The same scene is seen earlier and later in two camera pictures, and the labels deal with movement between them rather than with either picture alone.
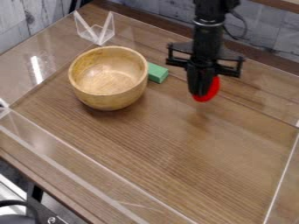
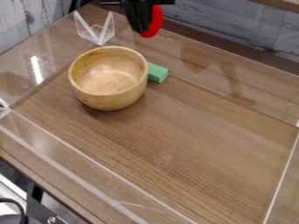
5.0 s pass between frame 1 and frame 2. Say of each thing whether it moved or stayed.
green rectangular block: stayed
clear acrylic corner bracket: stayed
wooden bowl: stayed
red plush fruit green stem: moved
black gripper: moved
